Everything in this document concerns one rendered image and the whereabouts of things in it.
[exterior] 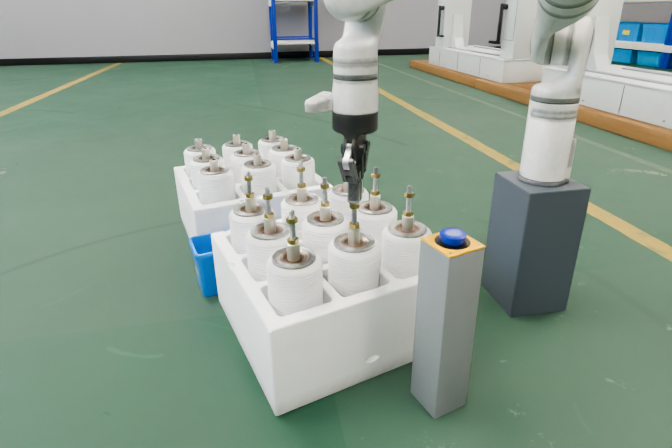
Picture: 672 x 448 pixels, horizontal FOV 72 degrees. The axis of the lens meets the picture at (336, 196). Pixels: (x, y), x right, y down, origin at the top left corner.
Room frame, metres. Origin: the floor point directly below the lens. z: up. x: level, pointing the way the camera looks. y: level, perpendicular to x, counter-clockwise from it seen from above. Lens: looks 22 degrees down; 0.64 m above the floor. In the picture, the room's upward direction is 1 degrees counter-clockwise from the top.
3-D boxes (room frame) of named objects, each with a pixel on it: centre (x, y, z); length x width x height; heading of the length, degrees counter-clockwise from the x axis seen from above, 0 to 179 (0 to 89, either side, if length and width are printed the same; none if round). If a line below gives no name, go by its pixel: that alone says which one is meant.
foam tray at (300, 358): (0.85, 0.02, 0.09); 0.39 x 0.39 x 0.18; 27
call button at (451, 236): (0.63, -0.18, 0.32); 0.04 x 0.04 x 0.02
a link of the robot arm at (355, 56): (0.75, -0.04, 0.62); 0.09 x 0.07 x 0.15; 150
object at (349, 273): (0.75, -0.03, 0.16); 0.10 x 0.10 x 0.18
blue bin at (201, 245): (1.05, 0.21, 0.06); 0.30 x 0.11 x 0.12; 116
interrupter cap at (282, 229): (0.80, 0.13, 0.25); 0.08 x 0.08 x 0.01
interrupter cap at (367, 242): (0.75, -0.03, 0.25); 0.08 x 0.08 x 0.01
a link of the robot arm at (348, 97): (0.75, -0.01, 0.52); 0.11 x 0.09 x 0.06; 73
